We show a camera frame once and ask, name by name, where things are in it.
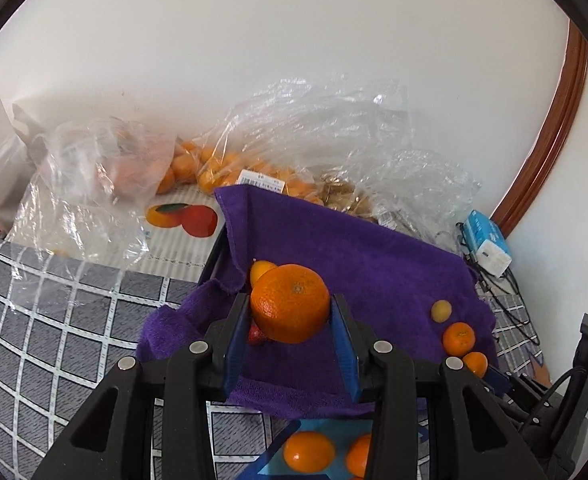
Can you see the crumpled clear plastic bag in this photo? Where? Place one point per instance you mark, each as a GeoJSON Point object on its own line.
{"type": "Point", "coordinates": [424, 190]}

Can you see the blue and white box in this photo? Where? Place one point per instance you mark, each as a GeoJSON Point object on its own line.
{"type": "Point", "coordinates": [486, 242]}

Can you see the yellow plum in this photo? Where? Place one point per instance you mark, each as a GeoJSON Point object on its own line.
{"type": "Point", "coordinates": [441, 310]}

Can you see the purple towel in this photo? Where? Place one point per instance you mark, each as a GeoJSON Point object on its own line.
{"type": "Point", "coordinates": [389, 280]}

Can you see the brown wooden door frame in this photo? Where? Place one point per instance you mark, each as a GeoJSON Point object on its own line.
{"type": "Point", "coordinates": [554, 125]}

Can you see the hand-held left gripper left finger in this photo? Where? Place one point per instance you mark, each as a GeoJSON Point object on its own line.
{"type": "Point", "coordinates": [234, 355]}

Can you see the clear bag holding mandarins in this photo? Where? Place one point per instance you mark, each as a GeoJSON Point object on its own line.
{"type": "Point", "coordinates": [299, 125]}

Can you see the fruit printed cardboard box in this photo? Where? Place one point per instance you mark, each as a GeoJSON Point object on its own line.
{"type": "Point", "coordinates": [183, 240]}

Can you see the small mandarin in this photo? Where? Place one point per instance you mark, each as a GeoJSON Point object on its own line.
{"type": "Point", "coordinates": [458, 338]}
{"type": "Point", "coordinates": [360, 457]}
{"type": "Point", "coordinates": [260, 271]}
{"type": "Point", "coordinates": [309, 452]}
{"type": "Point", "coordinates": [475, 364]}

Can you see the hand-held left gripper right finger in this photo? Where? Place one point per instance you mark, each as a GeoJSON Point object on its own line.
{"type": "Point", "coordinates": [346, 360]}

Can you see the large orange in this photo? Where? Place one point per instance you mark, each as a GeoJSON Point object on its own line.
{"type": "Point", "coordinates": [289, 305]}

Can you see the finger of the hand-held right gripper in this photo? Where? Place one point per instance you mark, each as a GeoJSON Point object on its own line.
{"type": "Point", "coordinates": [498, 381]}

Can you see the pile of brown dried fruit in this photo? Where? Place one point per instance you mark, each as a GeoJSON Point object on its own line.
{"type": "Point", "coordinates": [346, 197]}

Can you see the pile of bagged mandarins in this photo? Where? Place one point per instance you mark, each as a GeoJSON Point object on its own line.
{"type": "Point", "coordinates": [208, 167]}

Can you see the white bag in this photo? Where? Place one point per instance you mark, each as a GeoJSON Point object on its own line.
{"type": "Point", "coordinates": [3, 160]}

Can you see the white barcode label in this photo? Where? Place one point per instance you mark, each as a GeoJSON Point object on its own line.
{"type": "Point", "coordinates": [259, 181]}

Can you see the grey checked tablecloth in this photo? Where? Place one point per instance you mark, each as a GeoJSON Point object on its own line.
{"type": "Point", "coordinates": [48, 335]}

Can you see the dark red plum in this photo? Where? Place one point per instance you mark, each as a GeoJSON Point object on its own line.
{"type": "Point", "coordinates": [256, 336]}

